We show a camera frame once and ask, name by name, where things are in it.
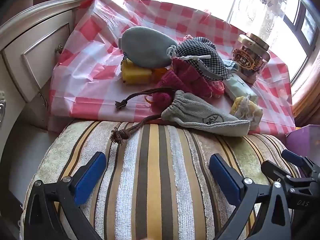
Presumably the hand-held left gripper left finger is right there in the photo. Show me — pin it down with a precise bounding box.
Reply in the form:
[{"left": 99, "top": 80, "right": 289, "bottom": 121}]
[{"left": 24, "top": 152, "right": 110, "bottom": 240}]

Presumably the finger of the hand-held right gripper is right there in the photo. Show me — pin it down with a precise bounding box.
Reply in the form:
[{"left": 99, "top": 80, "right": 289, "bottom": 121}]
[
  {"left": 281, "top": 149, "right": 316, "bottom": 172},
  {"left": 261, "top": 160, "right": 297, "bottom": 183}
]

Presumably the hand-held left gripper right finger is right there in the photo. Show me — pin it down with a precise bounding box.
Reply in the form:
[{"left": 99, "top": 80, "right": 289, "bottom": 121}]
[{"left": 209, "top": 154, "right": 293, "bottom": 240}]

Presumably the purple cardboard box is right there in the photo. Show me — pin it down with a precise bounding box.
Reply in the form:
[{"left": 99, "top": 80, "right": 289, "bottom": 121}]
[{"left": 285, "top": 124, "right": 320, "bottom": 155}]

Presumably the yellow white sponge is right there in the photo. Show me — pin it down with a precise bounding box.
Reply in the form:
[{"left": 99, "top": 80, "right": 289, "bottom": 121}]
[{"left": 230, "top": 94, "right": 264, "bottom": 130}]

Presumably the grey drawstring pouch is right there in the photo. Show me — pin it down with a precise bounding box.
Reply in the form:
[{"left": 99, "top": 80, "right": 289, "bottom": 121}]
[{"left": 111, "top": 87, "right": 251, "bottom": 145}]

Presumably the mint printed cloth pouch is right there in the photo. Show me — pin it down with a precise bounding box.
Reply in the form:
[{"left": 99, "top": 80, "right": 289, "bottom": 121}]
[{"left": 222, "top": 76, "right": 259, "bottom": 105}]

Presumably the pink red fabric pouch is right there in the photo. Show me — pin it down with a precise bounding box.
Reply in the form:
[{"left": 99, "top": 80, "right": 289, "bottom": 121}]
[{"left": 211, "top": 80, "right": 225, "bottom": 97}]

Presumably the magenta knit glove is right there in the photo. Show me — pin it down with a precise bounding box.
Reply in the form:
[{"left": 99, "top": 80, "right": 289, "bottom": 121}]
[
  {"left": 157, "top": 58, "right": 225, "bottom": 99},
  {"left": 150, "top": 90, "right": 176, "bottom": 112}
]

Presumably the light blue cloth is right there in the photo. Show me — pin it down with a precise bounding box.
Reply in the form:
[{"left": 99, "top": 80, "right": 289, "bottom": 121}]
[{"left": 222, "top": 59, "right": 239, "bottom": 74}]

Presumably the black white houndstooth pouch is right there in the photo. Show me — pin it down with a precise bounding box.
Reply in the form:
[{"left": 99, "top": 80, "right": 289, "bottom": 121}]
[{"left": 171, "top": 37, "right": 229, "bottom": 82}]

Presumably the blue grey oval pouch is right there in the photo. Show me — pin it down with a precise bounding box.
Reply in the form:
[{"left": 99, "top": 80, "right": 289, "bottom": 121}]
[{"left": 119, "top": 26, "right": 178, "bottom": 68}]

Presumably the pink patterned curtain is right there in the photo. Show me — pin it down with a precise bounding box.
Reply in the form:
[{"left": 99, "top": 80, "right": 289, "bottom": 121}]
[{"left": 291, "top": 52, "right": 320, "bottom": 128}]

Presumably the striped plush cushion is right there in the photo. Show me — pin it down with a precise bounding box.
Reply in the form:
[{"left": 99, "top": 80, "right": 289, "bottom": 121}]
[{"left": 21, "top": 120, "right": 302, "bottom": 240}]

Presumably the clear jar with gold lid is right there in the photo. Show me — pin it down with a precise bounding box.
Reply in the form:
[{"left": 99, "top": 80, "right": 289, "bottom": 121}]
[{"left": 231, "top": 33, "right": 271, "bottom": 85}]

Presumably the pink white checkered tablecloth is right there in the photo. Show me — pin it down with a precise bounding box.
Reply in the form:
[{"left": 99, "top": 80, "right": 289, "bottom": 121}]
[{"left": 47, "top": 0, "right": 297, "bottom": 137}]

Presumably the white nightstand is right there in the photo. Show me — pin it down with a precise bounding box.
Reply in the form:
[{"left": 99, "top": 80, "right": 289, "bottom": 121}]
[{"left": 0, "top": 0, "right": 90, "bottom": 130}]

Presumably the white lace sheer curtain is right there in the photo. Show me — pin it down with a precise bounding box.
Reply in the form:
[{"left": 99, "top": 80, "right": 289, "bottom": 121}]
[{"left": 236, "top": 0, "right": 288, "bottom": 39}]

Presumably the dark window frame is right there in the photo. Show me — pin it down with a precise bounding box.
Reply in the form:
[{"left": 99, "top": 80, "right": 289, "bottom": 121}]
[{"left": 282, "top": 0, "right": 320, "bottom": 55}]

